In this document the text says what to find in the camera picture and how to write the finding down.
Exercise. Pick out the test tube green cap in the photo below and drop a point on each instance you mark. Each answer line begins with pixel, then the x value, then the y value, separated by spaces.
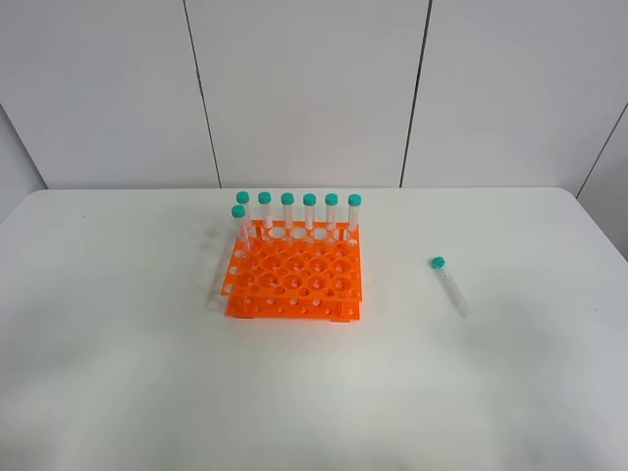
pixel 450 287

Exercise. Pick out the orange test tube rack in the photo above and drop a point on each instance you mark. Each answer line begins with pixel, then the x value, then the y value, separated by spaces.
pixel 295 274

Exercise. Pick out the front left racked tube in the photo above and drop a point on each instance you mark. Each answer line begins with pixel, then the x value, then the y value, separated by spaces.
pixel 241 225

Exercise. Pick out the row tube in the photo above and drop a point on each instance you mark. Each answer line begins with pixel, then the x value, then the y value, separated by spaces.
pixel 354 204
pixel 265 202
pixel 287 200
pixel 309 202
pixel 242 199
pixel 331 201

